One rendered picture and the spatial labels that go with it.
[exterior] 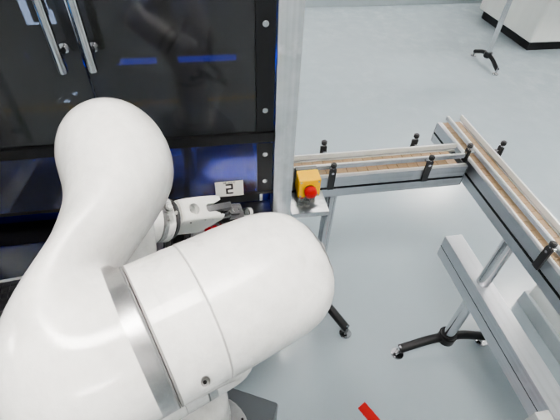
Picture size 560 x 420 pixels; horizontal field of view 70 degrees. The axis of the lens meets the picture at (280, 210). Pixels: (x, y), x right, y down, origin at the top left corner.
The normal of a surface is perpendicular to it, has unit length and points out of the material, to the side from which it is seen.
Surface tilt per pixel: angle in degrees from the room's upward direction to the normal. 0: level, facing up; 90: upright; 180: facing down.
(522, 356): 0
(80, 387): 40
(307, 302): 62
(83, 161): 30
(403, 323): 0
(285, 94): 90
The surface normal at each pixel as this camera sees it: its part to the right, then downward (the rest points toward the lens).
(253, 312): 0.44, 0.03
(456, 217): 0.04, -0.71
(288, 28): 0.16, 0.70
